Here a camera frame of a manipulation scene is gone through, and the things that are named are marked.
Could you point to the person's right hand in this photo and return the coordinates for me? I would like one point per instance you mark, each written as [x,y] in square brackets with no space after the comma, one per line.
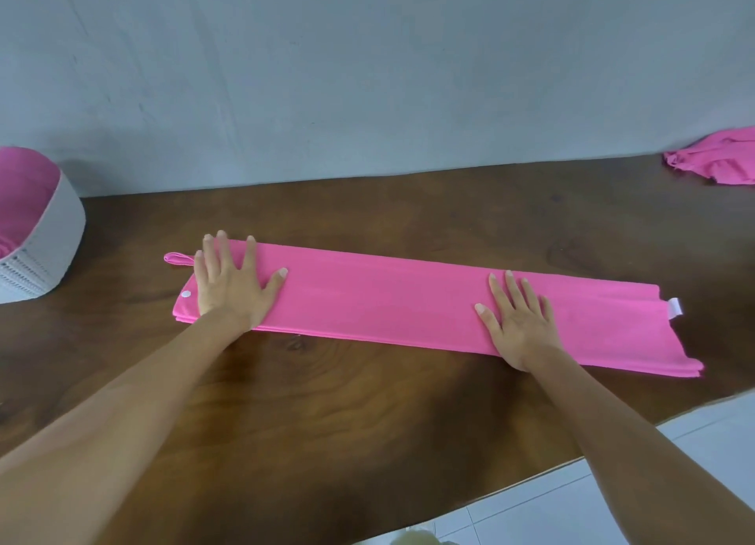
[522,335]

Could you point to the person's left hand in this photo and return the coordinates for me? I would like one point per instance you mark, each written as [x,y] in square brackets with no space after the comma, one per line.
[230,288]

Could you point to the person's right thumb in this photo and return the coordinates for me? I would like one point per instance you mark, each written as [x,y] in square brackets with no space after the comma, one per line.
[486,320]

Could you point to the person's left middle finger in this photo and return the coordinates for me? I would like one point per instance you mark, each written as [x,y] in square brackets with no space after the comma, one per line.
[224,249]

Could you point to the person's right middle finger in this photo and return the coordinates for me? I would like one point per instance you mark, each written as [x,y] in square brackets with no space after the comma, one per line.
[514,291]

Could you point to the person's left little finger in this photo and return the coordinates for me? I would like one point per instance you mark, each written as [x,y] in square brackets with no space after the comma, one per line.
[200,267]

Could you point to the person's left thumb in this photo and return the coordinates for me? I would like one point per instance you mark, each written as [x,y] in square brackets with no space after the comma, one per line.
[274,285]

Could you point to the person's right little finger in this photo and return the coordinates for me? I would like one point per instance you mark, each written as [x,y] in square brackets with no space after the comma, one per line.
[547,311]

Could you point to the pink towel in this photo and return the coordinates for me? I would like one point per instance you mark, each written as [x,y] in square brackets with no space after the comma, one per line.
[383,294]

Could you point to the person's left forearm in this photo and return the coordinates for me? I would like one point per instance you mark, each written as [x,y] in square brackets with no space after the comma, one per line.
[118,421]

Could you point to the person's right forearm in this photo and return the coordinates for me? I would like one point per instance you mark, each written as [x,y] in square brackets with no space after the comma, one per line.
[637,444]

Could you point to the white woven basket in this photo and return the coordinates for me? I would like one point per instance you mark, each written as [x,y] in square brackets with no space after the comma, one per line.
[56,249]

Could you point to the pink cloth in basket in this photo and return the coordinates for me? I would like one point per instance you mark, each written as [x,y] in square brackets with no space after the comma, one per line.
[23,196]

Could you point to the crumpled pink cloth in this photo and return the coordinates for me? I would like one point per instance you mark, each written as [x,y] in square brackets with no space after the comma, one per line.
[716,158]

